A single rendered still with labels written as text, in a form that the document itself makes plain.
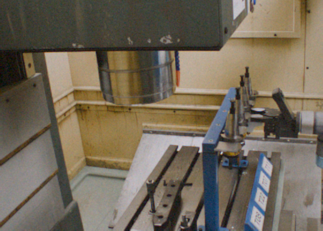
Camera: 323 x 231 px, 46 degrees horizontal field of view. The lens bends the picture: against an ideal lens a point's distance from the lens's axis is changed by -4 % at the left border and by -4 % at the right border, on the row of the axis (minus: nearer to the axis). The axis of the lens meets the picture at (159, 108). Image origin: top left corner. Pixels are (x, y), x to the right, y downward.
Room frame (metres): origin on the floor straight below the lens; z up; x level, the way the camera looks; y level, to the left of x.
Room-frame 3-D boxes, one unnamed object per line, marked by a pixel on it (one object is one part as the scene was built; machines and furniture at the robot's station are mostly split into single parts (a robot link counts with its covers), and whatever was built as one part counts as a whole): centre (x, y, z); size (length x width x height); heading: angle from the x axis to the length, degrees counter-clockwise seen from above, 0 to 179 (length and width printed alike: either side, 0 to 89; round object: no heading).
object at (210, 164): (0.98, -0.13, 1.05); 0.10 x 0.05 x 0.30; 69
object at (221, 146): (0.96, -0.18, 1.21); 0.07 x 0.05 x 0.01; 69
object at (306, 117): (1.15, -0.47, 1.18); 0.08 x 0.05 x 0.08; 159
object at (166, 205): (1.10, 0.00, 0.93); 0.26 x 0.05 x 0.06; 164
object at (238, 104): (1.12, -0.24, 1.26); 0.04 x 0.04 x 0.07
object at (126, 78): (0.80, 0.04, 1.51); 0.16 x 0.16 x 0.12
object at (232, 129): (1.01, -0.20, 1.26); 0.04 x 0.04 x 0.07
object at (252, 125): (1.18, -0.29, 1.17); 0.09 x 0.03 x 0.06; 83
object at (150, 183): (1.13, 0.05, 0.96); 0.03 x 0.03 x 0.13
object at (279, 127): (1.17, -0.40, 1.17); 0.12 x 0.08 x 0.09; 69
